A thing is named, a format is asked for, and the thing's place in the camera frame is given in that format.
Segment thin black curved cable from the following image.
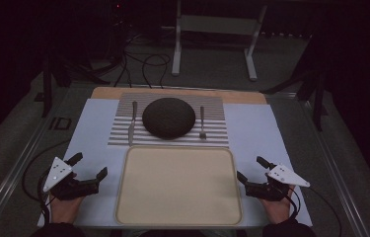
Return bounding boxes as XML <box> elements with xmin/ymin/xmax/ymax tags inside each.
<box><xmin>305</xmin><ymin>186</ymin><xmax>343</xmax><ymax>237</ymax></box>

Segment tangled black cables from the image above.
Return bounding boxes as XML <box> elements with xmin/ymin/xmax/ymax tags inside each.
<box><xmin>112</xmin><ymin>33</ymin><xmax>172</xmax><ymax>89</ymax></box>

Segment person's left hand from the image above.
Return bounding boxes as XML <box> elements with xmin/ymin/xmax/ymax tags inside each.
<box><xmin>49</xmin><ymin>194</ymin><xmax>85</xmax><ymax>225</ymax></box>

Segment black stand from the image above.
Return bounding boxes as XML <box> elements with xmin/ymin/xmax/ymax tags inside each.
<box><xmin>40</xmin><ymin>52</ymin><xmax>111</xmax><ymax>119</ymax></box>
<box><xmin>260</xmin><ymin>33</ymin><xmax>330</xmax><ymax>132</ymax></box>

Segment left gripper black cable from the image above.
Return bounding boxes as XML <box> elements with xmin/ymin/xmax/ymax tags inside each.
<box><xmin>37</xmin><ymin>171</ymin><xmax>55</xmax><ymax>225</ymax></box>

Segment dark round plate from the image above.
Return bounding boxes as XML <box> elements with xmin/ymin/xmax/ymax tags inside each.
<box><xmin>141</xmin><ymin>97</ymin><xmax>196</xmax><ymax>140</ymax></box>

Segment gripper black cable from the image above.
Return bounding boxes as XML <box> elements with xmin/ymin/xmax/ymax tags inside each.
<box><xmin>284</xmin><ymin>187</ymin><xmax>302</xmax><ymax>221</ymax></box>
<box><xmin>37</xmin><ymin>171</ymin><xmax>55</xmax><ymax>225</ymax></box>

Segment beige tray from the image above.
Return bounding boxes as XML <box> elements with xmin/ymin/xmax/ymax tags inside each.
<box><xmin>114</xmin><ymin>145</ymin><xmax>243</xmax><ymax>227</ymax></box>

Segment person's right hand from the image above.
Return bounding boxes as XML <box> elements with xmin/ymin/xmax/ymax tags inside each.
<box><xmin>259</xmin><ymin>187</ymin><xmax>297</xmax><ymax>225</ymax></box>

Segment metal rail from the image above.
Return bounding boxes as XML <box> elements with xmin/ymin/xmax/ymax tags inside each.
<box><xmin>265</xmin><ymin>92</ymin><xmax>370</xmax><ymax>237</ymax></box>
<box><xmin>0</xmin><ymin>95</ymin><xmax>75</xmax><ymax>237</ymax></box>

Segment white metal stand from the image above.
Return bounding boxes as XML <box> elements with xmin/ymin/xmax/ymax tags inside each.
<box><xmin>171</xmin><ymin>0</ymin><xmax>268</xmax><ymax>82</ymax></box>

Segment pale blue table sheet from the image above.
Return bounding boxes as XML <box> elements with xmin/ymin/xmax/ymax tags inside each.
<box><xmin>37</xmin><ymin>98</ymin><xmax>314</xmax><ymax>229</ymax></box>

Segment striped placemat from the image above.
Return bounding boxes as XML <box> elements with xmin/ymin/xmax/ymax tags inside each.
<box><xmin>107</xmin><ymin>92</ymin><xmax>230</xmax><ymax>148</ymax></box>

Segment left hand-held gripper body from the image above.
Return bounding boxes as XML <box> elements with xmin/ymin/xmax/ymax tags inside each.
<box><xmin>42</xmin><ymin>157</ymin><xmax>102</xmax><ymax>201</ymax></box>

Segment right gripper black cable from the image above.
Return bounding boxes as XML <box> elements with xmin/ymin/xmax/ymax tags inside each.
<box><xmin>284</xmin><ymin>187</ymin><xmax>302</xmax><ymax>221</ymax></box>

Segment silver knife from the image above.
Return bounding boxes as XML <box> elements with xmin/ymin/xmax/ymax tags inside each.
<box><xmin>127</xmin><ymin>100</ymin><xmax>139</xmax><ymax>147</ymax></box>

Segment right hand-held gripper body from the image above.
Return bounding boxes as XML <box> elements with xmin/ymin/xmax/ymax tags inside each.
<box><xmin>245</xmin><ymin>163</ymin><xmax>311</xmax><ymax>202</ymax></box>

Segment silver fork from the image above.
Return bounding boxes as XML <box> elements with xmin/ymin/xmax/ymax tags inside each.
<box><xmin>198</xmin><ymin>106</ymin><xmax>207</xmax><ymax>140</ymax></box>

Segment thin black looped cable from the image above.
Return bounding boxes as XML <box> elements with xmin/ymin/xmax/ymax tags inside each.
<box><xmin>21</xmin><ymin>139</ymin><xmax>72</xmax><ymax>203</ymax></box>

